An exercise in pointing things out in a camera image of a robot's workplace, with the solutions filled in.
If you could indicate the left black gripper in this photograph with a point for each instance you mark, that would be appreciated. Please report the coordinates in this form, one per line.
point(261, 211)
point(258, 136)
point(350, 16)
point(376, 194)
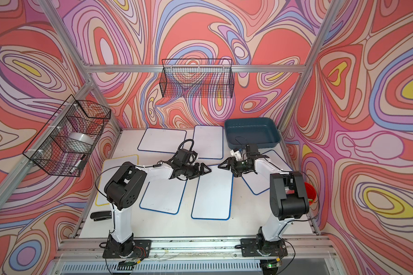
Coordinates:
point(201, 172)

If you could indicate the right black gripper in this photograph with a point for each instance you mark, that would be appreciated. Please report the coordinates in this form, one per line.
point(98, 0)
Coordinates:
point(230, 160)

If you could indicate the blue-framed whiteboard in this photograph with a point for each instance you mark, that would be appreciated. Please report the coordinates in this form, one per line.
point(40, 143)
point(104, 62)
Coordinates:
point(161, 140)
point(208, 142)
point(259, 181)
point(162, 194)
point(213, 197)

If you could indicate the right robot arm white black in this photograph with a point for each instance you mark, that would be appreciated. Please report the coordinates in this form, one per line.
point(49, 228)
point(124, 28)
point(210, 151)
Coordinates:
point(288, 202)

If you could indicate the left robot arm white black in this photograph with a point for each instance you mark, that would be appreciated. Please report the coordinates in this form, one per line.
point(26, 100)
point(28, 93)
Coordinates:
point(123, 190)

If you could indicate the teal plastic storage box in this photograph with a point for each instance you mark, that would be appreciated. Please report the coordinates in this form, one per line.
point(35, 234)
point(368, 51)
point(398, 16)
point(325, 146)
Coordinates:
point(259, 131)

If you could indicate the yellow-framed whiteboard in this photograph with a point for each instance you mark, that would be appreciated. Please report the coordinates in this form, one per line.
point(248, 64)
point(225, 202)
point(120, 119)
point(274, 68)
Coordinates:
point(110, 167)

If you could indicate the red plastic cup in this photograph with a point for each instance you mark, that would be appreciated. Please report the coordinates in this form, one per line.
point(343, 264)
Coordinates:
point(311, 193)

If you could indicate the silver tape roll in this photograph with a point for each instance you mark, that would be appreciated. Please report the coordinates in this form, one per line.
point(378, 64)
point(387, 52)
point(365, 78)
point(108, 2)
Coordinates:
point(79, 143)

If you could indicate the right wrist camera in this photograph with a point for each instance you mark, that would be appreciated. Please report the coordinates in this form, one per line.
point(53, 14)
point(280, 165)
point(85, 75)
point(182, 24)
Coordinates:
point(248, 151)

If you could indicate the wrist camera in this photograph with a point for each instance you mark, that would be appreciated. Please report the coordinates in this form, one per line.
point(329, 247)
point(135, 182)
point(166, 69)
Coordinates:
point(186, 156)
point(248, 151)

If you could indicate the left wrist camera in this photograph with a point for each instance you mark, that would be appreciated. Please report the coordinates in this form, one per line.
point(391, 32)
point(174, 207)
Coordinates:
point(186, 156)

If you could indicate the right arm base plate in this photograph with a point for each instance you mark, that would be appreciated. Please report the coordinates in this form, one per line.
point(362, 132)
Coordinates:
point(253, 247)

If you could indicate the back black wire basket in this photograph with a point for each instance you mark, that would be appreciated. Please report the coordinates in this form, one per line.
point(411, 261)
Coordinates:
point(211, 78)

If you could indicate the black wire basket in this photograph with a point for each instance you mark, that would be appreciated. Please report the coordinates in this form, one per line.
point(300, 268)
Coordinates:
point(211, 78)
point(77, 126)

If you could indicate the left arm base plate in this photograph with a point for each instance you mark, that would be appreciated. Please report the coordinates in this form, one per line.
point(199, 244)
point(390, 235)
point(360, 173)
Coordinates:
point(138, 249)

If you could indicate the aluminium front rail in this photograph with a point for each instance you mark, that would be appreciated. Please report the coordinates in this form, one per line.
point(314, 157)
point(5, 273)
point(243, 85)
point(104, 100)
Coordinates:
point(199, 248)

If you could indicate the marker in wire basket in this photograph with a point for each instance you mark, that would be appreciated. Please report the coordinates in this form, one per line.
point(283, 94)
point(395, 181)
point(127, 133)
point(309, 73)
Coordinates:
point(77, 166)

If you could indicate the left black wire basket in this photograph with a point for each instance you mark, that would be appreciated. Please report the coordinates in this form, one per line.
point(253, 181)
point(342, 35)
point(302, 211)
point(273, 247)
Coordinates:
point(77, 126)

